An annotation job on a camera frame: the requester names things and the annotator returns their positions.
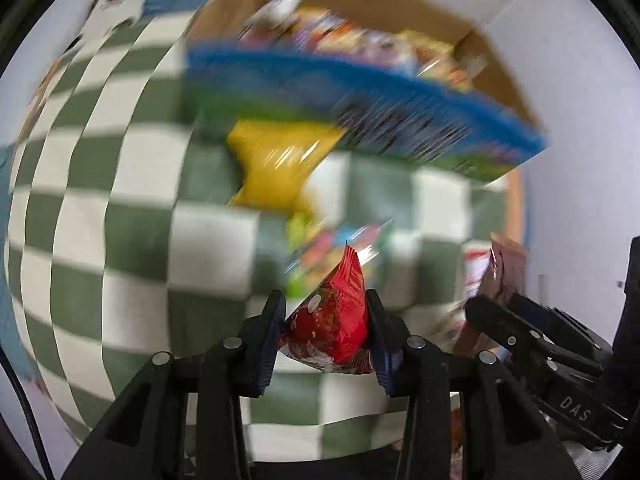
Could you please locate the printed blue cardboard box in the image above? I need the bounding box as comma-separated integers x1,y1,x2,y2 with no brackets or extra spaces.
182,0,548,183

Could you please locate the yellow chip packet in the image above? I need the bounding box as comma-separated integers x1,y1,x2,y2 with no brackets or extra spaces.
227,120,346,213

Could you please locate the small white wrapped snack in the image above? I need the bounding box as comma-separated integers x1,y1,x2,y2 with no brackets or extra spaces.
462,252,493,301

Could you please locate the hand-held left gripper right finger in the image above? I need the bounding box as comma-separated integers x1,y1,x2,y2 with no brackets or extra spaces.
365,288,583,480

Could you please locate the clear bag of colourful candy balls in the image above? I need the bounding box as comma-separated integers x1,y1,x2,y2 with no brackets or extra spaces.
285,215,396,306

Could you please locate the black cable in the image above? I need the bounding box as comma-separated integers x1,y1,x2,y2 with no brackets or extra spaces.
0,347,55,480

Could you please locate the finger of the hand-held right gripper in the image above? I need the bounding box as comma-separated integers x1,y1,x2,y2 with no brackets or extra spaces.
465,294,556,386
510,294,608,376

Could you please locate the green white checkered blanket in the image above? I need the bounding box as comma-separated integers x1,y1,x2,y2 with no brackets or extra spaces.
5,10,526,463

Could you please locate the red panda snack packet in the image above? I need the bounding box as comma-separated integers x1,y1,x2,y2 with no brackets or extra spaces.
277,242,375,375

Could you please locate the brown snack packet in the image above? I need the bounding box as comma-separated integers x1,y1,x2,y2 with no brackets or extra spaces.
452,232,528,356

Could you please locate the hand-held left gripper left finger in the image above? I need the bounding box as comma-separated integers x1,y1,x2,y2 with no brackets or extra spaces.
60,289,287,480

